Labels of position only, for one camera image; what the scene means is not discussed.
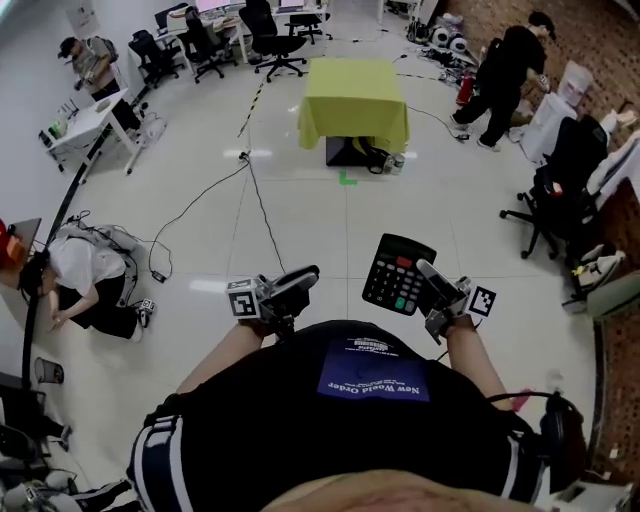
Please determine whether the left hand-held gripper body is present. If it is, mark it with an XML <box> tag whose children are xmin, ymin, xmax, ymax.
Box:
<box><xmin>224</xmin><ymin>277</ymin><xmax>302</xmax><ymax>345</ymax></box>

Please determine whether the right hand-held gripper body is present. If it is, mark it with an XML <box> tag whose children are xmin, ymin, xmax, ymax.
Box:
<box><xmin>423</xmin><ymin>276</ymin><xmax>498</xmax><ymax>346</ymax></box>

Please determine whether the black calculator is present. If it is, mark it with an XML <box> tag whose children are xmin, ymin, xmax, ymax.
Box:
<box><xmin>361</xmin><ymin>232</ymin><xmax>438</xmax><ymax>317</ymax></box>

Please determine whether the person's right forearm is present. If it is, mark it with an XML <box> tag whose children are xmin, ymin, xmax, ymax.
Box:
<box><xmin>443</xmin><ymin>315</ymin><xmax>515</xmax><ymax>404</ymax></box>

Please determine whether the dark shoulder bag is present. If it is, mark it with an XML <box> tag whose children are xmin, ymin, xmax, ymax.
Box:
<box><xmin>537</xmin><ymin>391</ymin><xmax>587</xmax><ymax>497</ymax></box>

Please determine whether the person's left forearm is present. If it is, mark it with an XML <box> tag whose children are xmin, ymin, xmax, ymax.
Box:
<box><xmin>175</xmin><ymin>319</ymin><xmax>265</xmax><ymax>396</ymax></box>

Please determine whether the white backpack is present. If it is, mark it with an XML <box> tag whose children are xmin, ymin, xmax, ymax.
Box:
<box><xmin>563</xmin><ymin>243</ymin><xmax>627</xmax><ymax>314</ymax></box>

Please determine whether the person's black printed t-shirt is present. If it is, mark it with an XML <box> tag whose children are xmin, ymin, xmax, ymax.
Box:
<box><xmin>127</xmin><ymin>319</ymin><xmax>556</xmax><ymax>512</ymax></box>

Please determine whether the black office chair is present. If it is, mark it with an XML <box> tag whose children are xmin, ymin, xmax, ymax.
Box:
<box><xmin>499</xmin><ymin>115</ymin><xmax>609</xmax><ymax>261</ymax></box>
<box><xmin>174</xmin><ymin>7</ymin><xmax>240</xmax><ymax>85</ymax></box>
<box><xmin>128</xmin><ymin>29</ymin><xmax>184</xmax><ymax>90</ymax></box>
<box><xmin>287</xmin><ymin>12</ymin><xmax>334</xmax><ymax>46</ymax></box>
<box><xmin>238</xmin><ymin>0</ymin><xmax>309</xmax><ymax>84</ymax></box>

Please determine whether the red fire extinguisher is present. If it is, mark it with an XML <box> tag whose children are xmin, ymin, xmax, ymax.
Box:
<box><xmin>456</xmin><ymin>68</ymin><xmax>477</xmax><ymax>107</ymax></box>

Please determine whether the yellow-green tablecloth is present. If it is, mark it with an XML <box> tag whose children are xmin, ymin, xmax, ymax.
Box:
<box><xmin>298</xmin><ymin>58</ymin><xmax>411</xmax><ymax>155</ymax></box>

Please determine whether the white cloth covered table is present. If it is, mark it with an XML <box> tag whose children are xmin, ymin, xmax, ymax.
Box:
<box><xmin>519</xmin><ymin>92</ymin><xmax>584</xmax><ymax>164</ymax></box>
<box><xmin>587</xmin><ymin>128</ymin><xmax>640</xmax><ymax>211</ymax></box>

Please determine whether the white floor appliance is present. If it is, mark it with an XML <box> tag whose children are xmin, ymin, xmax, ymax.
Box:
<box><xmin>130</xmin><ymin>112</ymin><xmax>169</xmax><ymax>152</ymax></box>

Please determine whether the person's head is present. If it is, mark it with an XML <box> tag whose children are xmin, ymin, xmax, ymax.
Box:
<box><xmin>259</xmin><ymin>469</ymin><xmax>551</xmax><ymax>512</ymax></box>

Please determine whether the grey laptop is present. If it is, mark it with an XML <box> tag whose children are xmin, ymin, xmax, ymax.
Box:
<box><xmin>8</xmin><ymin>217</ymin><xmax>44</xmax><ymax>251</ymax></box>

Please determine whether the small white desk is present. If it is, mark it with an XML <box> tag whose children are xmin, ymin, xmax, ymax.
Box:
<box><xmin>38</xmin><ymin>88</ymin><xmax>144</xmax><ymax>177</ymax></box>

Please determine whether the pink white box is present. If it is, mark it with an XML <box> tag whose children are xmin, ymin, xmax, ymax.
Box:
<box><xmin>557</xmin><ymin>60</ymin><xmax>595</xmax><ymax>107</ymax></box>

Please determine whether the long white desk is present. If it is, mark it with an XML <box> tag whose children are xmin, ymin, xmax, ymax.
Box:
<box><xmin>154</xmin><ymin>0</ymin><xmax>331</xmax><ymax>66</ymax></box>

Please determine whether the tangle of black cables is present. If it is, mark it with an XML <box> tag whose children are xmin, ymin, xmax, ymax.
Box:
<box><xmin>399</xmin><ymin>42</ymin><xmax>481</xmax><ymax>86</ymax></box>

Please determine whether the wire waste bin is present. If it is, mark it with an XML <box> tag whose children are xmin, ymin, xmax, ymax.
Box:
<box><xmin>33</xmin><ymin>356</ymin><xmax>65</xmax><ymax>386</ymax></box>

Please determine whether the thick black hose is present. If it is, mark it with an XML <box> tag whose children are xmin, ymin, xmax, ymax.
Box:
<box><xmin>20</xmin><ymin>132</ymin><xmax>111</xmax><ymax>389</ymax></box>

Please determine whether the white wall poster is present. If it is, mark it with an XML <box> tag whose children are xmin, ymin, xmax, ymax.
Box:
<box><xmin>66</xmin><ymin>0</ymin><xmax>100</xmax><ymax>35</ymax></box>

